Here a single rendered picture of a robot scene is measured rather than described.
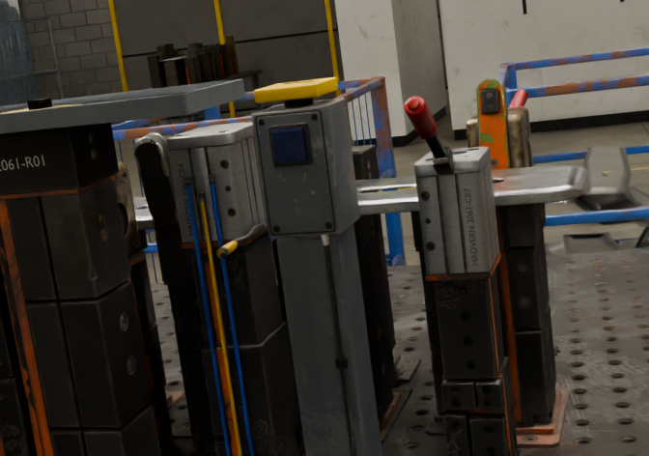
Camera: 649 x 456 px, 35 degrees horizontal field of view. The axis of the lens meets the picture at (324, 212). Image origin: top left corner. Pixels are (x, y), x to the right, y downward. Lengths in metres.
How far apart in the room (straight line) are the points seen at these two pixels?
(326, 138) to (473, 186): 0.20
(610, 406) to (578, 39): 7.83
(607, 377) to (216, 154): 0.63
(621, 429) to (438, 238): 0.37
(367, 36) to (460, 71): 0.88
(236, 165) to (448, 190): 0.23
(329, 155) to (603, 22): 8.24
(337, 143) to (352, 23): 8.31
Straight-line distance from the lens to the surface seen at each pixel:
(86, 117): 0.92
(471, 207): 1.02
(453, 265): 1.04
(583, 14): 9.07
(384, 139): 4.26
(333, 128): 0.89
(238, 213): 1.09
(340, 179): 0.89
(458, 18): 9.09
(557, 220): 3.06
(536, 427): 1.25
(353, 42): 9.20
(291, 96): 0.88
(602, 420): 1.29
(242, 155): 1.10
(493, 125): 1.34
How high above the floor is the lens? 1.21
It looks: 11 degrees down
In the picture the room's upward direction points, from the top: 7 degrees counter-clockwise
